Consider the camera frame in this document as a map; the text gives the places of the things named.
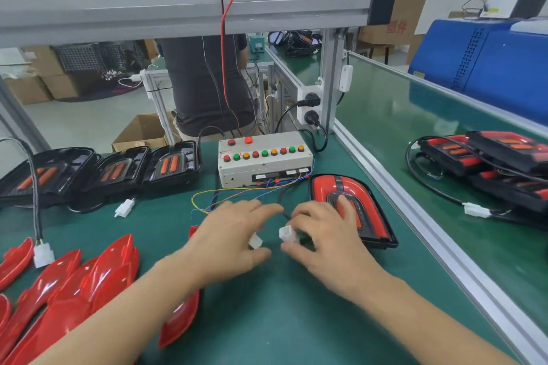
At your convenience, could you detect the person's left hand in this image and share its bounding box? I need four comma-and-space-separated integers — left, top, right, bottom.
175, 200, 285, 289

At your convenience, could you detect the person's right hand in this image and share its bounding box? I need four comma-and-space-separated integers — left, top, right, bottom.
280, 196, 382, 302

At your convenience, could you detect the pile of black lamp housings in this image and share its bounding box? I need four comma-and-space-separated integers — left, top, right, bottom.
0, 138, 202, 269

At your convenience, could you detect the person's left forearm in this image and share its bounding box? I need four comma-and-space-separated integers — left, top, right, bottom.
34, 258, 207, 365

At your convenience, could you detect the person's right forearm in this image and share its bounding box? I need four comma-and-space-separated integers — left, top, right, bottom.
351, 266, 519, 365

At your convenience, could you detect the beige test button box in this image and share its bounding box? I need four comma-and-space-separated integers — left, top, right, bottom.
216, 131, 315, 189

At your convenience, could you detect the low open cardboard carton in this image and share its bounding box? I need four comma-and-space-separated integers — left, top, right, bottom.
111, 114, 172, 153

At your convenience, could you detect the pile of red lens covers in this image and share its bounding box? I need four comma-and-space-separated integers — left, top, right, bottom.
0, 224, 202, 365

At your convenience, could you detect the white power strip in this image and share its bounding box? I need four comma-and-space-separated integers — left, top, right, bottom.
297, 82, 325, 131

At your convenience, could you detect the white metal stand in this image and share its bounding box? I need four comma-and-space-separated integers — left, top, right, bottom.
141, 68, 181, 143

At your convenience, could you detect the large cardboard box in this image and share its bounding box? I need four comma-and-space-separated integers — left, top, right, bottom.
26, 46, 95, 100

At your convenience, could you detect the black mesh basket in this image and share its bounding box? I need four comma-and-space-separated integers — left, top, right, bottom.
51, 42, 151, 72

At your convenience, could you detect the blue plastic crate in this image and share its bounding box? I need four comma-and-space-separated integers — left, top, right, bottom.
409, 18, 548, 126

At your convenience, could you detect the small cardboard box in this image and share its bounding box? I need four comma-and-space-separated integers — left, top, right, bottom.
4, 76, 53, 107

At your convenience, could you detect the white switch box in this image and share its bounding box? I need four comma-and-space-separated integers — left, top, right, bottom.
339, 63, 354, 95

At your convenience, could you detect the red power cable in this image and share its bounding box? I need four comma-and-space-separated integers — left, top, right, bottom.
221, 0, 249, 135

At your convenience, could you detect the black power cable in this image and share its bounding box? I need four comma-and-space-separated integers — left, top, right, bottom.
208, 0, 241, 131

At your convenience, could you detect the aluminium workstation frame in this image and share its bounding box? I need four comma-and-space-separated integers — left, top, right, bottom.
0, 0, 399, 156

